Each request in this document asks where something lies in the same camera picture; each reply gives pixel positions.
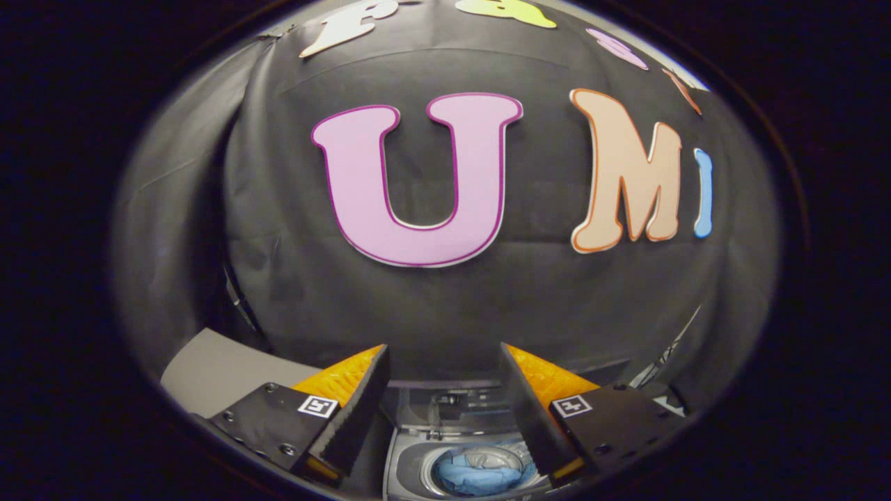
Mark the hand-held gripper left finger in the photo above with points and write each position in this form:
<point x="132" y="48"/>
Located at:
<point x="355" y="417"/>

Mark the black light stand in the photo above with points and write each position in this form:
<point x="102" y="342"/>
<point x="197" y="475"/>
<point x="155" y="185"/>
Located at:
<point x="668" y="351"/>

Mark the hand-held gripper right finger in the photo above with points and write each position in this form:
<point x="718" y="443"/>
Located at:
<point x="529" y="417"/>

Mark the light blue shirt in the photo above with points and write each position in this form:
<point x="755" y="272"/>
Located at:
<point x="480" y="476"/>

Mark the dark washing machine lid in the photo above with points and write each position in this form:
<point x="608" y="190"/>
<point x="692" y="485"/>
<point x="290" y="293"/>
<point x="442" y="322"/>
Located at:
<point x="452" y="410"/>

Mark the black backdrop cloth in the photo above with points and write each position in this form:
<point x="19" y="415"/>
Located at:
<point x="418" y="299"/>

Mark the gray washing machine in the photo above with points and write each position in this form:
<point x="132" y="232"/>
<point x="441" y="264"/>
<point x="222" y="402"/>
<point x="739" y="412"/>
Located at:
<point x="407" y="466"/>

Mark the beige and black cabinet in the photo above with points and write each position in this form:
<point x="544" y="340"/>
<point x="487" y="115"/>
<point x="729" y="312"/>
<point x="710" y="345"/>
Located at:
<point x="223" y="369"/>

